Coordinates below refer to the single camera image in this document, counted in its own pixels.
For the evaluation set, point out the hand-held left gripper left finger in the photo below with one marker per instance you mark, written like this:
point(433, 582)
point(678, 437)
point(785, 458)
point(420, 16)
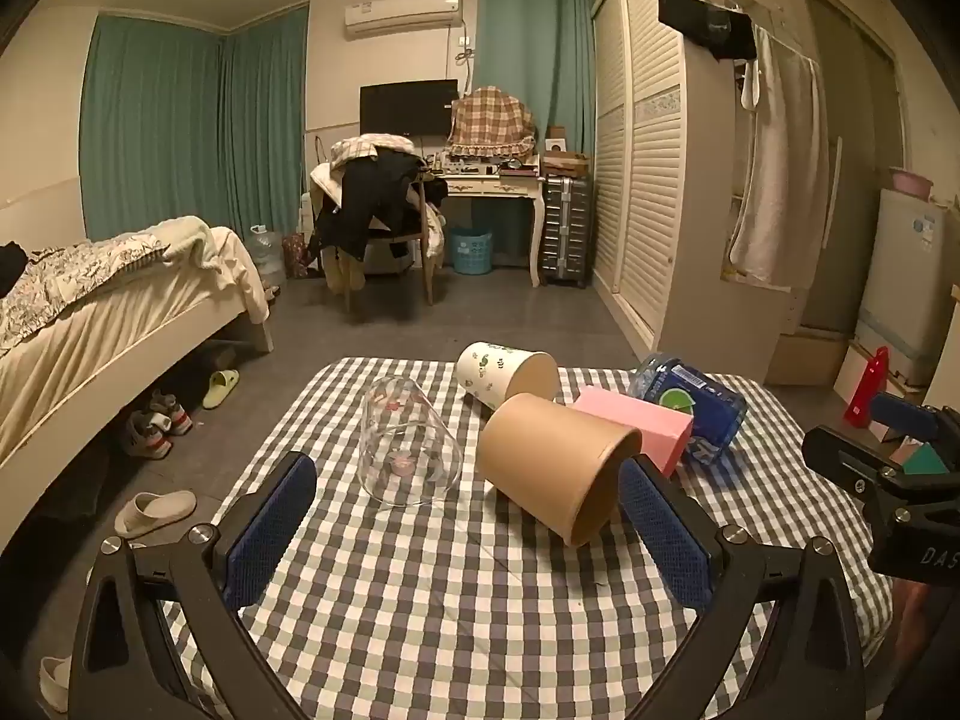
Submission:
point(268, 536)

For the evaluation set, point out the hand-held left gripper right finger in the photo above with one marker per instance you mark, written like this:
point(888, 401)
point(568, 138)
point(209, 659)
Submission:
point(667, 540)

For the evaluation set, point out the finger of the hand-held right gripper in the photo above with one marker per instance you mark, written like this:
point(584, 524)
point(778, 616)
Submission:
point(844, 457)
point(900, 414)

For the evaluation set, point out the brown paper cup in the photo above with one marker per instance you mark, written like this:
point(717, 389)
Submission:
point(559, 465)

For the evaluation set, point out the person's right forearm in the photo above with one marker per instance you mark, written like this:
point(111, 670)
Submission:
point(922, 637)

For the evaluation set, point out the clear glass cup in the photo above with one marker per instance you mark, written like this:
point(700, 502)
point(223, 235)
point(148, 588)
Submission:
point(409, 442)

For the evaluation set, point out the white printed paper cup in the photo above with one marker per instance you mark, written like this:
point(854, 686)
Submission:
point(495, 373)

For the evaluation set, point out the red bottle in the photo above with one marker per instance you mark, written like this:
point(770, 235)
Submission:
point(866, 390)

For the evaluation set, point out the beige slipper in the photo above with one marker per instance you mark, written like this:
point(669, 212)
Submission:
point(54, 682)
point(154, 511)

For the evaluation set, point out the pink box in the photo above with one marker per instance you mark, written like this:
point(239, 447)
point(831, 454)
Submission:
point(637, 424)

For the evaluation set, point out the small white fridge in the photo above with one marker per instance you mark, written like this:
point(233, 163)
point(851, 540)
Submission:
point(911, 277)

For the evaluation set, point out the blue plastic wipes packet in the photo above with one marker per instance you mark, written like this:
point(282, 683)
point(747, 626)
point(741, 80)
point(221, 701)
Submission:
point(701, 397)

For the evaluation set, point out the grey sneaker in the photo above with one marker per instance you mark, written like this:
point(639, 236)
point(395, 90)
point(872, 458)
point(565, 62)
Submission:
point(144, 439)
point(174, 414)

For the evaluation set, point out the green slipper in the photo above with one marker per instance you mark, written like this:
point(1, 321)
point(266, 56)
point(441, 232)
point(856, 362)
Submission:
point(220, 388)

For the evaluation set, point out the checkered tablecloth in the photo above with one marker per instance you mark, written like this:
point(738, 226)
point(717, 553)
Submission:
point(450, 600)

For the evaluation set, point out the pink basin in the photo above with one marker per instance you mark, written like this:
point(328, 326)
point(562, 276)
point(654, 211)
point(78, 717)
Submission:
point(910, 181)

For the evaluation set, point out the bed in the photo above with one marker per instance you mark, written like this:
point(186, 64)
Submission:
point(97, 360)

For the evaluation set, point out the white towel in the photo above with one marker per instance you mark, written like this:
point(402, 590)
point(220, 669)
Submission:
point(780, 165)

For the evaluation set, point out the clear water jug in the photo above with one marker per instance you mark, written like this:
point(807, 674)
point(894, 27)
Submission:
point(266, 255)

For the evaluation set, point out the red bag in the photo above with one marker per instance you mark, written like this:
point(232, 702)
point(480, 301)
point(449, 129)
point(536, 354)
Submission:
point(294, 255)

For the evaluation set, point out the cream duvet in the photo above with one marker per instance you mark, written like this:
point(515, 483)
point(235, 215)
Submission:
point(217, 255)

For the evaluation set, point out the silver suitcase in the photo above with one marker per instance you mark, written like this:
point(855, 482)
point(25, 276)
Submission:
point(564, 232)

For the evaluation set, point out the floral printed blanket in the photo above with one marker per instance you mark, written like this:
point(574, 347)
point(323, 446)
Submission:
point(67, 277)

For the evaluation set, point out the white wardrobe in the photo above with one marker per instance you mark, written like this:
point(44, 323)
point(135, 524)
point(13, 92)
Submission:
point(652, 187)

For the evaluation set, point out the wooden chair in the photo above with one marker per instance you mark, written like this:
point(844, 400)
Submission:
point(427, 240)

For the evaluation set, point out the blue plastic basket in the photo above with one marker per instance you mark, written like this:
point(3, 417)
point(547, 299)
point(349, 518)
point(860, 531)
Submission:
point(471, 251)

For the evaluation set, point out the black clothes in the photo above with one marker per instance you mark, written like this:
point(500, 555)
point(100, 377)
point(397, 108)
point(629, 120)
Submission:
point(367, 199)

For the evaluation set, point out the black cloth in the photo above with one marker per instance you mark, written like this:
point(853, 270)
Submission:
point(10, 266)

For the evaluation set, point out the brown cardboard box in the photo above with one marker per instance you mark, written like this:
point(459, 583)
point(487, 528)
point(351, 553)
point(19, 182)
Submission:
point(565, 163)

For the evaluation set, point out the white desk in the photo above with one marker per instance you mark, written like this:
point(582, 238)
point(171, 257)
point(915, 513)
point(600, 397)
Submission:
point(495, 186)

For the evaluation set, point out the plaid cloth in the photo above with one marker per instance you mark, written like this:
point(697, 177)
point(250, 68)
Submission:
point(371, 146)

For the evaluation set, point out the teal curtain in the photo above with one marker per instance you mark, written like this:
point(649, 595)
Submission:
point(150, 127)
point(525, 37)
point(262, 120)

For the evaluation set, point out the black television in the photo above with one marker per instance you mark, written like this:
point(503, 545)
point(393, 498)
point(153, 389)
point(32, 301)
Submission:
point(405, 106)

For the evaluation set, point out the plaid ruffled cover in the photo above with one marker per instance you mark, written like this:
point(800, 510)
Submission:
point(491, 120)

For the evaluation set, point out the white air conditioner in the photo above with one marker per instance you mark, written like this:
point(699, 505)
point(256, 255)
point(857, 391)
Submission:
point(401, 13)

